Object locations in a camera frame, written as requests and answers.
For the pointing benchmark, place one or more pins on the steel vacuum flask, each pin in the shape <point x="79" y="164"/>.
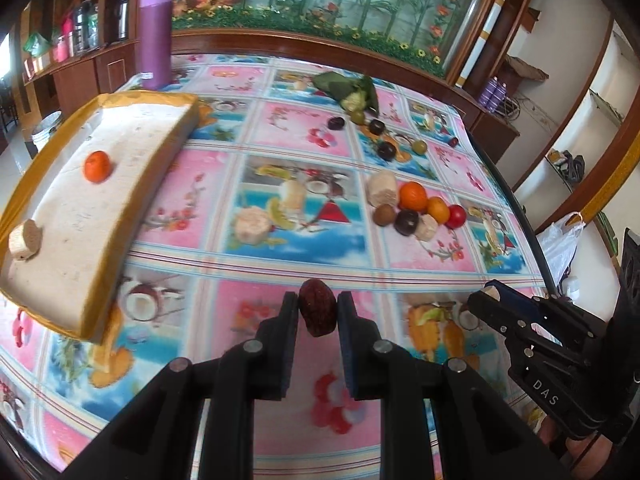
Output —
<point x="122" y="17"/>

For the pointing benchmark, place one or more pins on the dark purple plum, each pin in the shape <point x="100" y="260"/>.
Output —
<point x="406" y="221"/>

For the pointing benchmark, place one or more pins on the printed pink tablecloth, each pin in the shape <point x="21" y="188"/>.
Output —
<point x="200" y="260"/>

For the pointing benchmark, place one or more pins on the green leaf bundle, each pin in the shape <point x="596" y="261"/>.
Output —
<point x="340" y="85"/>

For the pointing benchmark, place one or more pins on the green bag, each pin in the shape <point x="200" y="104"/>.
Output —
<point x="36" y="42"/>

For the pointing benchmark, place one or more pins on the purple thermos bottle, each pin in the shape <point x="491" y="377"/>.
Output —
<point x="156" y="35"/>

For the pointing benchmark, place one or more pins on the wooden cabinet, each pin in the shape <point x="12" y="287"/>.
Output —
<point x="80" y="77"/>

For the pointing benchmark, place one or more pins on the pale green bumpy fruit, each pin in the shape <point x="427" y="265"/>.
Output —
<point x="354" y="102"/>

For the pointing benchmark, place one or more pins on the white plastic bag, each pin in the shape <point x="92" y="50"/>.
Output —
<point x="560" y="245"/>

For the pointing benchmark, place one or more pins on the red tomato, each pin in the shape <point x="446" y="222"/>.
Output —
<point x="456" y="216"/>

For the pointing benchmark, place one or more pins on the dark bundle on shelf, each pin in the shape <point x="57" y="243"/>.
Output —
<point x="570" y="165"/>

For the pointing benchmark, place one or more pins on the pink bottle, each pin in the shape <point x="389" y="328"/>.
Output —
<point x="61" y="47"/>

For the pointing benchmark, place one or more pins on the dark purple round fruit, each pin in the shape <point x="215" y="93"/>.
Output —
<point x="376" y="126"/>
<point x="336" y="122"/>
<point x="386" y="150"/>

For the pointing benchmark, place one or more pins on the dark red date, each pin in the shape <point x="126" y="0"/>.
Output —
<point x="315" y="307"/>

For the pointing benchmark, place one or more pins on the white rolled poster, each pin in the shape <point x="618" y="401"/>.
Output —
<point x="482" y="35"/>

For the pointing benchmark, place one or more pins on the brown longan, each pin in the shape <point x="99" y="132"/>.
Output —
<point x="385" y="214"/>

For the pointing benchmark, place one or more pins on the yellow-orange mandarin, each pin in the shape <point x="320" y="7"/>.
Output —
<point x="438" y="209"/>

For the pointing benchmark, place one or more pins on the green olive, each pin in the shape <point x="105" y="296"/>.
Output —
<point x="419" y="146"/>
<point x="357" y="117"/>

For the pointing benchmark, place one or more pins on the brown cardboard piece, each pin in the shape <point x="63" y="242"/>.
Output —
<point x="522" y="67"/>

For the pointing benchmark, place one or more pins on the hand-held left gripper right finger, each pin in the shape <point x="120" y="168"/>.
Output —
<point x="346" y="340"/>

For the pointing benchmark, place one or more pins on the white foam box yellow tape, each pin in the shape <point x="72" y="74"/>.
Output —
<point x="75" y="210"/>

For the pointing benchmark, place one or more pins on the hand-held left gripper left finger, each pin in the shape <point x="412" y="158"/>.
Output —
<point x="289" y="340"/>

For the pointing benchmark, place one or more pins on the deep orange mandarin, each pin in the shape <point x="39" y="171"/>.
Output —
<point x="96" y="166"/>

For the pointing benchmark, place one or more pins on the bamboo and flower mural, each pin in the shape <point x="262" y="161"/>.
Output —
<point x="350" y="0"/>

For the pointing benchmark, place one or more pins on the large orange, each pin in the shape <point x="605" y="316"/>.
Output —
<point x="412" y="196"/>

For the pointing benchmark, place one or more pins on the white bucket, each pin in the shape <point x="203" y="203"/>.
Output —
<point x="45" y="132"/>

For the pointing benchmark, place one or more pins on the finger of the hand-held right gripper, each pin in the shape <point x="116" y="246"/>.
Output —
<point x="520" y="294"/>
<point x="495" y="317"/>

